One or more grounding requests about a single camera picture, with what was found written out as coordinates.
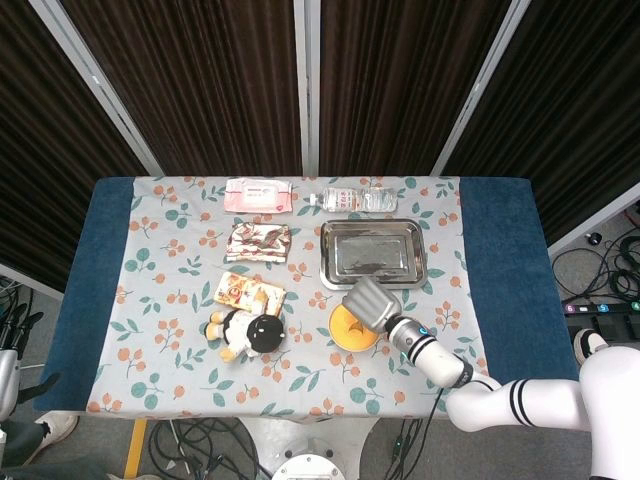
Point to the dark folding screen panel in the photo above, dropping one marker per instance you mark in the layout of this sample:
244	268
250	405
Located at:
575	125
400	75
200	75
40	150

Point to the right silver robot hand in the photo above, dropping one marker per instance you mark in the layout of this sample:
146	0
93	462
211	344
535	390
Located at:
372	305

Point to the stainless steel tray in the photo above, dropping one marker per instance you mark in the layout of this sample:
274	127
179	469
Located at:
370	250

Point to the dark green trouser leg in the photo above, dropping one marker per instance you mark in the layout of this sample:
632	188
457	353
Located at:
20	440

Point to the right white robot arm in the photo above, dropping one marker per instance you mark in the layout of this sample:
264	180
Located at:
440	360

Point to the beige bowl with yellow filling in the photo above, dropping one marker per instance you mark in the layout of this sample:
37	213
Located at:
345	340

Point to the yellow floor tape strip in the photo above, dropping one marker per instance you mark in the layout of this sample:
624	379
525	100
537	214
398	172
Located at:
135	445

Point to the black power strip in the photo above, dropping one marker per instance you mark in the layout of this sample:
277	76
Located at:
600	307

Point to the clear plastic water bottle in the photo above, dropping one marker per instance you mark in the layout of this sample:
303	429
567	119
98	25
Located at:
360	200

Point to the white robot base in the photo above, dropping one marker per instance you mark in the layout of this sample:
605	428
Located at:
310	435

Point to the orange snack packet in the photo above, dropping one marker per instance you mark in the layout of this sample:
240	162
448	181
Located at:
240	290

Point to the white and black sneaker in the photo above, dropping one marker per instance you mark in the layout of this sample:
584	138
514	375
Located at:
589	342

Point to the plush doll with black hair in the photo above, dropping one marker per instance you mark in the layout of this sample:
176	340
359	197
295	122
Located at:
262	335

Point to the black caster wheel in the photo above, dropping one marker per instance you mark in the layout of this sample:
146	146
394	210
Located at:
595	238

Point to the pink wet wipes pack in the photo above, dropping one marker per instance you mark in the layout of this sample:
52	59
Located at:
257	196

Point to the blue table cover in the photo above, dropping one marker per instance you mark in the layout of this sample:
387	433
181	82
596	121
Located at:
510	275

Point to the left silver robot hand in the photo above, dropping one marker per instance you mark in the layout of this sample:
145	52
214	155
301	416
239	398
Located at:
7	380

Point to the floral tablecloth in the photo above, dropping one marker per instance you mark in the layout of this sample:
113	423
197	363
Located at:
175	350

